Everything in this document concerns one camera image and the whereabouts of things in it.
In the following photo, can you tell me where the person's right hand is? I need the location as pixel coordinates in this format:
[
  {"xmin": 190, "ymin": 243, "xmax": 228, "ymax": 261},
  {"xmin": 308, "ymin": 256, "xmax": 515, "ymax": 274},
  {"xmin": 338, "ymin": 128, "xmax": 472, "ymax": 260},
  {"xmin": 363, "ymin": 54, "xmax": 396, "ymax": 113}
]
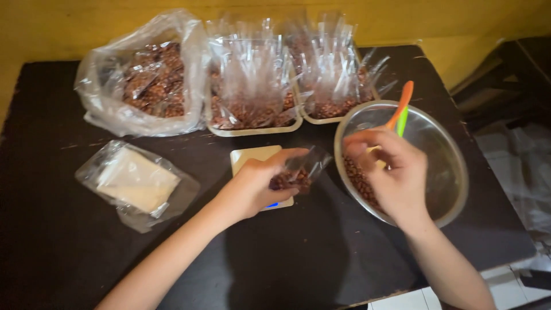
[{"xmin": 343, "ymin": 127, "xmax": 429, "ymax": 229}]

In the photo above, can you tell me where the person's left hand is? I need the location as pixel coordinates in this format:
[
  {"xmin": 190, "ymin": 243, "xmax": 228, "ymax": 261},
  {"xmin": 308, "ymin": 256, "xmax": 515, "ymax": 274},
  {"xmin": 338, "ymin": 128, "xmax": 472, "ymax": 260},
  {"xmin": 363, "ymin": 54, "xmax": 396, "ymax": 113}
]
[{"xmin": 222, "ymin": 148, "xmax": 310, "ymax": 222}]

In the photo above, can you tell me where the small clear bag of peanuts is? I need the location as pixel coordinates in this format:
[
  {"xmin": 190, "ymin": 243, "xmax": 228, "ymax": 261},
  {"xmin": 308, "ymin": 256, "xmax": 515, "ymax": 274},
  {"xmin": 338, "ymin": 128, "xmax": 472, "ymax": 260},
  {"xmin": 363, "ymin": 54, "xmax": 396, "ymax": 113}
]
[{"xmin": 269, "ymin": 146, "xmax": 333, "ymax": 194}]

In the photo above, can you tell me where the heap of loose peanuts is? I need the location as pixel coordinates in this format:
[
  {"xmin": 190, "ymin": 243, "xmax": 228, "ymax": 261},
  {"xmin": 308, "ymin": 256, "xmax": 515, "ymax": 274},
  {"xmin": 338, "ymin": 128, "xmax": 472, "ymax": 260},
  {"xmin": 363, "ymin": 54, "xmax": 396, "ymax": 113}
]
[{"xmin": 343, "ymin": 155, "xmax": 385, "ymax": 212}]

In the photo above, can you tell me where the orange and green spoon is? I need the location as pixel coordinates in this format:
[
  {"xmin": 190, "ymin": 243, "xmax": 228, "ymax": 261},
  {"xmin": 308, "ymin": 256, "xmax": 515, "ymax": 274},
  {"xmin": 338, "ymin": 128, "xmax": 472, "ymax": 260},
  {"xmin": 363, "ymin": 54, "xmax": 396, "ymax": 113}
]
[{"xmin": 368, "ymin": 80, "xmax": 414, "ymax": 168}]

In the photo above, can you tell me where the white tray of peanut bags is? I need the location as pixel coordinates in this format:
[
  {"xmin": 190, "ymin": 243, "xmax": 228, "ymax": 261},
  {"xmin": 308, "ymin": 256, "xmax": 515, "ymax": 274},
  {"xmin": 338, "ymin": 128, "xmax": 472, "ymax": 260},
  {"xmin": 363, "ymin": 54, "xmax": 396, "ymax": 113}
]
[
  {"xmin": 205, "ymin": 17, "xmax": 304, "ymax": 137},
  {"xmin": 284, "ymin": 11, "xmax": 397, "ymax": 125}
]

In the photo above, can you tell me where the steel mixing bowl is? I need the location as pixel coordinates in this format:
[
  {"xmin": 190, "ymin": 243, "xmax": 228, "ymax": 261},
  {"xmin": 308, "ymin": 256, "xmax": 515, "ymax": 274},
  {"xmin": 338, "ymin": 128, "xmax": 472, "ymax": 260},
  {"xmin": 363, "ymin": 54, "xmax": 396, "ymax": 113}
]
[{"xmin": 334, "ymin": 100, "xmax": 469, "ymax": 229}]

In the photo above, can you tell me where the beige kitchen scale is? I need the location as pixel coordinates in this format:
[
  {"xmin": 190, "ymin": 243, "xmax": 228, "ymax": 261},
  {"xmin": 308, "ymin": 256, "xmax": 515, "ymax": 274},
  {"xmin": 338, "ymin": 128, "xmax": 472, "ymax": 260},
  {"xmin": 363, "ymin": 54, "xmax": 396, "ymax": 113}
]
[{"xmin": 230, "ymin": 145, "xmax": 295, "ymax": 212}]

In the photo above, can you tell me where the dark wooden furniture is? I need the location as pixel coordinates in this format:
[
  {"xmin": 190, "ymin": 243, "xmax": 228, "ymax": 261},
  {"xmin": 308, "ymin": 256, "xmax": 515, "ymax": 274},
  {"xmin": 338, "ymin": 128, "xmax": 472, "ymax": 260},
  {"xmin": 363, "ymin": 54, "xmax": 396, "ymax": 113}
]
[{"xmin": 450, "ymin": 36, "xmax": 551, "ymax": 130}]

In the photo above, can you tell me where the large plastic bag of peanut packets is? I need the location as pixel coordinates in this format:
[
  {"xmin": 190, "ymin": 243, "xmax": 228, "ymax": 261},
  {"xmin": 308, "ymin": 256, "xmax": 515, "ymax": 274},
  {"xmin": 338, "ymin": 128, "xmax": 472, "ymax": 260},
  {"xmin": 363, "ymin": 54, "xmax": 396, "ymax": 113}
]
[{"xmin": 74, "ymin": 9, "xmax": 209, "ymax": 137}]

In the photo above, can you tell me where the clear pack of empty bags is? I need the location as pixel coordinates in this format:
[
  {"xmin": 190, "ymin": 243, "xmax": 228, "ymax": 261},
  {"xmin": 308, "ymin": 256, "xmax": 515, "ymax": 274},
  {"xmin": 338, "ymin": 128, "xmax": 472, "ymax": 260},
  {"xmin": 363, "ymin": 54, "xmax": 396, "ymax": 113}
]
[{"xmin": 74, "ymin": 139, "xmax": 201, "ymax": 234}]

